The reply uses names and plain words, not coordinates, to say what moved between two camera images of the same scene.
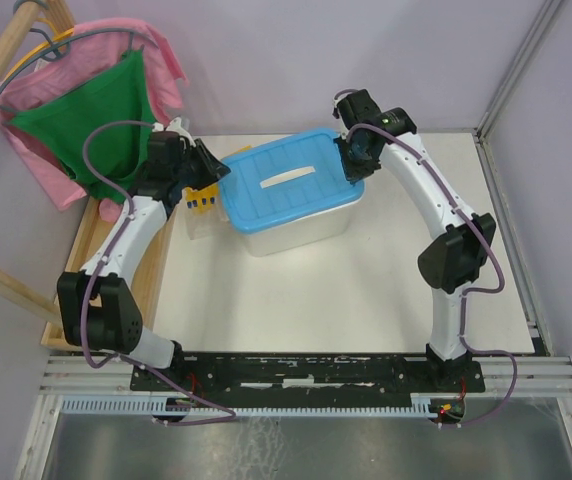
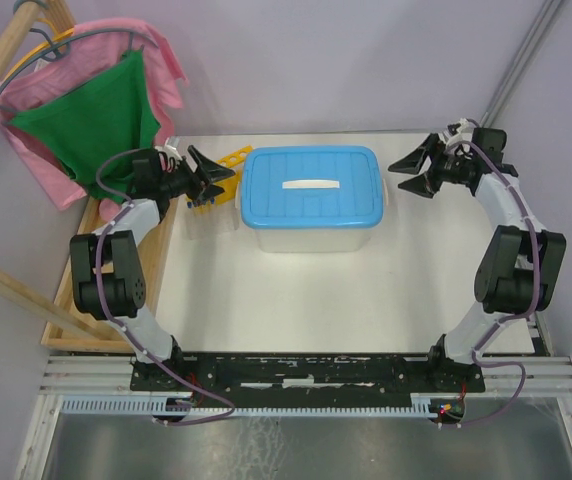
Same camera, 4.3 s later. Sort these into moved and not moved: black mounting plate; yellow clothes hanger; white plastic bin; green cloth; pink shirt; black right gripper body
Moved: white plastic bin; black right gripper body
Not moved: black mounting plate; green cloth; yellow clothes hanger; pink shirt
